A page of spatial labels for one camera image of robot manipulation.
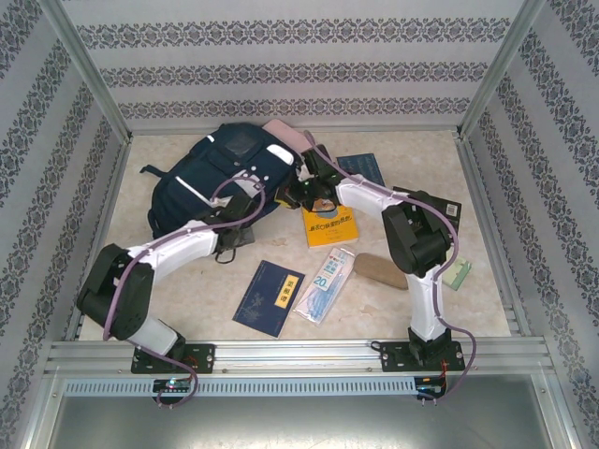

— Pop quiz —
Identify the navy blue backpack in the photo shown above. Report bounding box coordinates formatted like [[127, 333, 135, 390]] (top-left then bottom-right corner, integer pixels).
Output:
[[139, 122, 303, 264]]

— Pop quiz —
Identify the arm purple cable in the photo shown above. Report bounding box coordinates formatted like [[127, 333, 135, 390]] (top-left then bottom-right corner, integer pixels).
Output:
[[301, 130, 478, 404], [102, 175, 268, 411]]

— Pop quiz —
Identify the aluminium frame post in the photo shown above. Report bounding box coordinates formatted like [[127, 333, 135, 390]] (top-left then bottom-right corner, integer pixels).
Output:
[[456, 0, 548, 139], [39, 0, 133, 139]]

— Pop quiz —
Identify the face mask packet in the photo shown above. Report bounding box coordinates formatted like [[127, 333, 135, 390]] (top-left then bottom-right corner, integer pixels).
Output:
[[292, 246, 357, 327]]

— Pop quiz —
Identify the aluminium side rail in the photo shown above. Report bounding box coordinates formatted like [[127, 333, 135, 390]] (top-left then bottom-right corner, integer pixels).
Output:
[[64, 138, 133, 341], [456, 138, 533, 337]]

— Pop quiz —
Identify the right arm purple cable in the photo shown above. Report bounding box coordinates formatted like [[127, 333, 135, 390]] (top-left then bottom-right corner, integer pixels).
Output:
[[301, 130, 478, 404]]

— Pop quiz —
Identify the yellow paperback book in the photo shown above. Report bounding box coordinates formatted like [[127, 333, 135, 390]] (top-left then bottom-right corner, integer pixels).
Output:
[[300, 203, 360, 250]]

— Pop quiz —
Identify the slotted grey cable duct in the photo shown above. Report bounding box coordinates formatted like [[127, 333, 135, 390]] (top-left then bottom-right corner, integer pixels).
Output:
[[63, 376, 446, 397]]

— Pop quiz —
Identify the grey metal panel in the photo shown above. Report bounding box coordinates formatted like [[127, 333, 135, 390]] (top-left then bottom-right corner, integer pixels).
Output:
[[27, 373, 577, 449]]

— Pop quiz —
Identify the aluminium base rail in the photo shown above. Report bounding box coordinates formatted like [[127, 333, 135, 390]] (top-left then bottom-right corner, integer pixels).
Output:
[[44, 339, 548, 375]]

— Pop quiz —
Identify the navy notebook with yellow label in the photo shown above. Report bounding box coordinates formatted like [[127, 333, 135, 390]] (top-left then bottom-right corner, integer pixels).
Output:
[[232, 259, 306, 339]]

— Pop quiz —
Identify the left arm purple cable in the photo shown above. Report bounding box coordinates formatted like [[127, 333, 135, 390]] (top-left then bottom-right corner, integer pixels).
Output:
[[102, 175, 268, 411]]

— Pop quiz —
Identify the dark blue book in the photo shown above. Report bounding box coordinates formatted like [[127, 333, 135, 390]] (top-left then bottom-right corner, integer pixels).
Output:
[[336, 152, 387, 188]]

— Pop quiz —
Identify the small green box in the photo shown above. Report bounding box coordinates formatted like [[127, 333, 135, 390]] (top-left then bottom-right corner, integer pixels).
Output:
[[442, 258, 473, 293]]

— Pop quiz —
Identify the brown pencil pouch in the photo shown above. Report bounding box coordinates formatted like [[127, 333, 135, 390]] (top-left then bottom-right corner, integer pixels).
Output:
[[352, 252, 411, 292]]

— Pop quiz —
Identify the pink pouch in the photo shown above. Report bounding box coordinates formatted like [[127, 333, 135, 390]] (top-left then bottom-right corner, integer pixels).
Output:
[[261, 119, 319, 158]]

